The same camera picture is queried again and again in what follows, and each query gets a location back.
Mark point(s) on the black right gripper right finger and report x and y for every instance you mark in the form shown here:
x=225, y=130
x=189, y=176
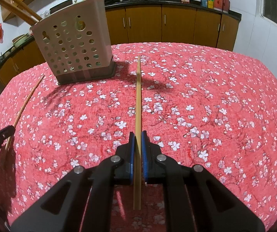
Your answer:
x=194, y=199

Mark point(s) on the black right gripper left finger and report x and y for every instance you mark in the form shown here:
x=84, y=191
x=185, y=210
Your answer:
x=82, y=200

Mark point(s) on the thin wooden chopstick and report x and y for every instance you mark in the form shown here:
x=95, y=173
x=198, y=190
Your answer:
x=138, y=143

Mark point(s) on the beige perforated utensil holder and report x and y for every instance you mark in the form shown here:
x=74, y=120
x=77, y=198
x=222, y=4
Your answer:
x=75, y=43

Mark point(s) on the wooden chopstick pair one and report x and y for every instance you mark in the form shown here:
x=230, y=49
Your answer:
x=18, y=12

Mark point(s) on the red floral tablecloth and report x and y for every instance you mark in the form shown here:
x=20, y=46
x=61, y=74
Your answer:
x=200, y=105

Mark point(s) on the green bowl on counter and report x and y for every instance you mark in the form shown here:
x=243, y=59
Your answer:
x=18, y=41

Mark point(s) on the dark cutting board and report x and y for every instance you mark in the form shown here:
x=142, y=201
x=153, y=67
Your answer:
x=61, y=6

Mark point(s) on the lower wooden base cabinets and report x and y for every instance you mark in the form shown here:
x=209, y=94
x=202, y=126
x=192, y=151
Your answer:
x=173, y=24

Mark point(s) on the black countertop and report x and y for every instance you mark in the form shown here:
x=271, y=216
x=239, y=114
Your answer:
x=29, y=55

